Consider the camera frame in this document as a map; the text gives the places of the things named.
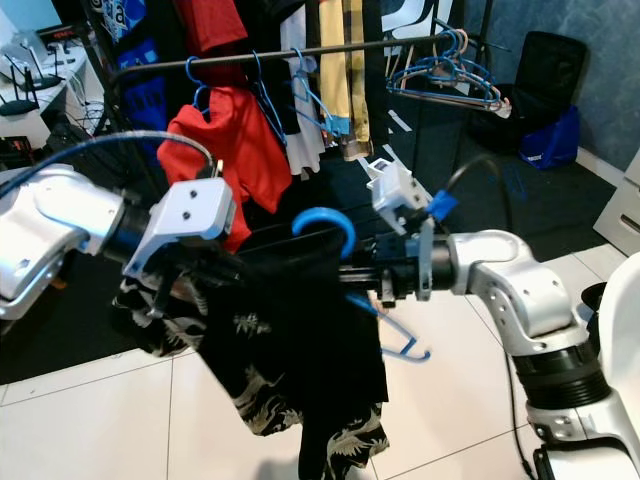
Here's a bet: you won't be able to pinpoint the blue black sports jersey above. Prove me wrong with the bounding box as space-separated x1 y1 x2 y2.
95 0 171 131

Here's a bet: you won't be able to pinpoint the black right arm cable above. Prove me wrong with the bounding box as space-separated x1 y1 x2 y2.
445 152 536 480

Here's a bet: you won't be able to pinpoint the blue tote bag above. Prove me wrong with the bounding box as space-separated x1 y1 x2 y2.
520 105 581 169

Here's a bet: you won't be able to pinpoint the white desk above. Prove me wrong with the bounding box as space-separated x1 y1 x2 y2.
0 35 101 181

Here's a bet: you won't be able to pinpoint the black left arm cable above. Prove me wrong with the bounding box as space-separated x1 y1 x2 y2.
0 130 221 196

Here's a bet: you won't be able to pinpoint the yellow plaid garment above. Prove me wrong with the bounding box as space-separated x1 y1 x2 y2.
315 0 373 161

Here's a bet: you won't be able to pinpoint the black wifi router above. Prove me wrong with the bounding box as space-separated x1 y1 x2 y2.
0 55 51 119

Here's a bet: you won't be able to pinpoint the red shorts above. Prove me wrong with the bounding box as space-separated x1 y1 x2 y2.
168 85 293 251

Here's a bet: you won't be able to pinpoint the red T-shirt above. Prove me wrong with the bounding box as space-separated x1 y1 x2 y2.
175 0 251 86

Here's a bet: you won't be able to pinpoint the copper wire hanger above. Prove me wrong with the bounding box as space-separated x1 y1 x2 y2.
388 28 511 119

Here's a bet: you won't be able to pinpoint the black fabric chair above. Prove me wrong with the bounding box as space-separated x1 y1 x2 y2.
460 30 591 156

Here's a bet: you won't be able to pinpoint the blue plastic hanger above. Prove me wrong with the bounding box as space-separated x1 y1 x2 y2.
285 48 351 141
183 55 211 116
292 205 433 363

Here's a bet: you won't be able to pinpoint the white plastic chair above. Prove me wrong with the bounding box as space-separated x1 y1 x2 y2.
380 0 441 41

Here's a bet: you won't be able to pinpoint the black crane print shirt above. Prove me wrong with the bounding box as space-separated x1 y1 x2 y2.
115 225 391 480

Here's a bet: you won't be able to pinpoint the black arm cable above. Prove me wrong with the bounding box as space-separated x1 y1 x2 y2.
445 152 536 480
0 130 221 196

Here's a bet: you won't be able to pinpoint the white chair wooden legs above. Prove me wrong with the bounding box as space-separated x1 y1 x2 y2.
585 255 640 480

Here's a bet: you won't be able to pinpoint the white hanging garment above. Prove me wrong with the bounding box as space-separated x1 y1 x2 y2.
278 15 321 176

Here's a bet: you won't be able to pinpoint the blue wire hanger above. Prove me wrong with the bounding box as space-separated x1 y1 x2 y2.
387 30 506 111

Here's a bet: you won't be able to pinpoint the white drawer cabinet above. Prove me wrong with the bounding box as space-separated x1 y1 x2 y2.
592 145 640 256

